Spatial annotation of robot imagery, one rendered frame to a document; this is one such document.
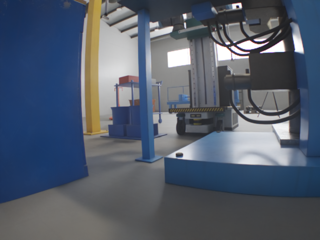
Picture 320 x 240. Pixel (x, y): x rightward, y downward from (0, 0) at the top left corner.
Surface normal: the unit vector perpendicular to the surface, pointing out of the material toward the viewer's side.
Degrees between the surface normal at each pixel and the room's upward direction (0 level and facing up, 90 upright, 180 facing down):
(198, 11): 90
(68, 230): 0
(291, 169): 90
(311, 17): 90
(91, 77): 90
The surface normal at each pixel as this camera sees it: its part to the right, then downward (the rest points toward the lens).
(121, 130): -0.52, 0.07
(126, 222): -0.04, -1.00
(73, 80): 0.85, 0.00
